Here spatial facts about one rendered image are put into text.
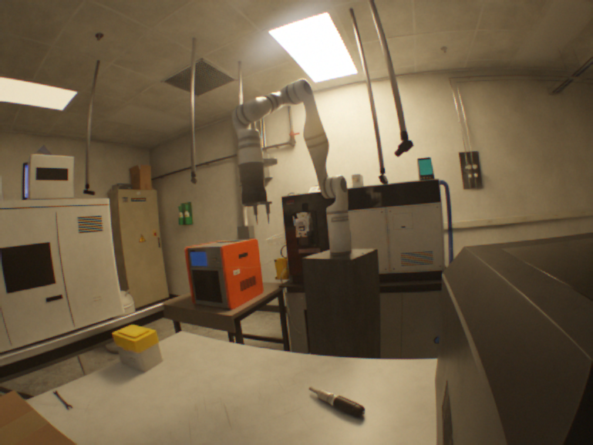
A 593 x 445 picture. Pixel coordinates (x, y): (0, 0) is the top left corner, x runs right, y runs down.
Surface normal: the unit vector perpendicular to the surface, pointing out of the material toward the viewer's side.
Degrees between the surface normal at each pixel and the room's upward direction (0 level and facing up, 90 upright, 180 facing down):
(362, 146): 90
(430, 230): 90
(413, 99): 90
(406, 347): 90
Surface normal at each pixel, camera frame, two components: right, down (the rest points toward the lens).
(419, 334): -0.40, 0.07
